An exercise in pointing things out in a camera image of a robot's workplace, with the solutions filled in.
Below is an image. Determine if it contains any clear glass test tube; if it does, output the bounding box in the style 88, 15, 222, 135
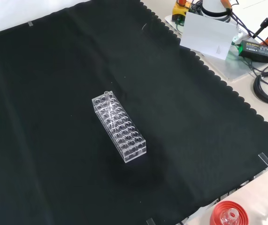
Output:
104, 90, 113, 119

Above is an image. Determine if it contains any black cloth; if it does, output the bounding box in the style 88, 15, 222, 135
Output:
0, 0, 268, 225

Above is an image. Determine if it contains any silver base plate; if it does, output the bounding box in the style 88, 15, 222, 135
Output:
164, 14, 262, 82

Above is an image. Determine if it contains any clear test tube rack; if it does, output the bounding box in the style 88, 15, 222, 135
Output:
91, 90, 147, 164

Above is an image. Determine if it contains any pale board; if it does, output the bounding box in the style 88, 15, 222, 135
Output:
179, 11, 240, 60

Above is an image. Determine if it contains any black power adapter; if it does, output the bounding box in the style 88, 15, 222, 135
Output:
238, 39, 268, 63

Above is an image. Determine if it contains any clear glass flask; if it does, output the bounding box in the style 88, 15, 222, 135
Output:
220, 209, 240, 225

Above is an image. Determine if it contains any yellow stop button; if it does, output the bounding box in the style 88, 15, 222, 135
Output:
172, 0, 192, 24

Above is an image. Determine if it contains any black tripod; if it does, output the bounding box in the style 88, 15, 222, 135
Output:
252, 0, 268, 45

